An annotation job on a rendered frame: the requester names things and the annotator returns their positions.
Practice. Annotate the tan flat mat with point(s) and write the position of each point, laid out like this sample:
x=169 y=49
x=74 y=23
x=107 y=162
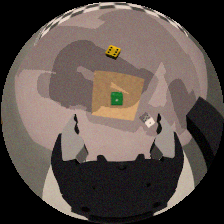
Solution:
x=106 y=82

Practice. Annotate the green die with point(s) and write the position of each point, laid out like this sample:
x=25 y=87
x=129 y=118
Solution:
x=116 y=98

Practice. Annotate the white die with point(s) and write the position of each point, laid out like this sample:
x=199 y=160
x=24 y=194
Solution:
x=148 y=120

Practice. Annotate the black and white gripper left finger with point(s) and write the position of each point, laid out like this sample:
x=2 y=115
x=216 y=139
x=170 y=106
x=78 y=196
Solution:
x=69 y=150

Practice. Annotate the yellow die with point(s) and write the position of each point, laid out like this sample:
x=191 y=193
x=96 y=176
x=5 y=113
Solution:
x=113 y=52

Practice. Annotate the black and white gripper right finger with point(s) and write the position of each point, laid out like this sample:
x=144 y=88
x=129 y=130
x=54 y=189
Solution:
x=167 y=148

